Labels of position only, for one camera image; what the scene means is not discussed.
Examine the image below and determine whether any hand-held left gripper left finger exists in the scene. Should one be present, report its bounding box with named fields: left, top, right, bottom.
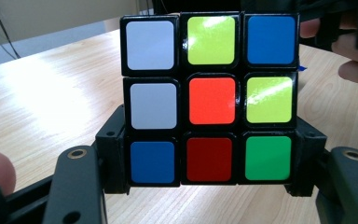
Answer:
left=94, top=104, right=131, bottom=195

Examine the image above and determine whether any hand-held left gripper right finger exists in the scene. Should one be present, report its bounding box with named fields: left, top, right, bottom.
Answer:
left=284, top=116, right=328, bottom=198

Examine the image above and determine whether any multicoloured puzzle cube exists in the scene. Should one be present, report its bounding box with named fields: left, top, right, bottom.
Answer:
left=119, top=11, right=301, bottom=189

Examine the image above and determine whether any black hanging cable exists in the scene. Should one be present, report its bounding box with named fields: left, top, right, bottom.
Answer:
left=0, top=0, right=21, bottom=60

